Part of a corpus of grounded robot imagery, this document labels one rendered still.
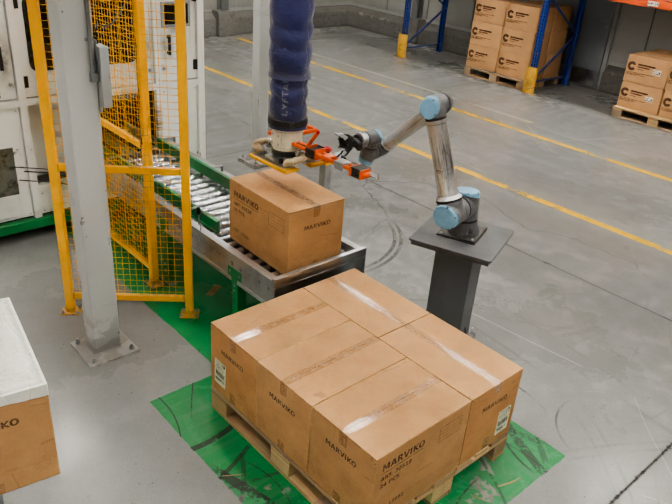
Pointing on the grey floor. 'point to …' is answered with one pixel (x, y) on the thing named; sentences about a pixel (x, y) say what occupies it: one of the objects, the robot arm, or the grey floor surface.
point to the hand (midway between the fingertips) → (335, 147)
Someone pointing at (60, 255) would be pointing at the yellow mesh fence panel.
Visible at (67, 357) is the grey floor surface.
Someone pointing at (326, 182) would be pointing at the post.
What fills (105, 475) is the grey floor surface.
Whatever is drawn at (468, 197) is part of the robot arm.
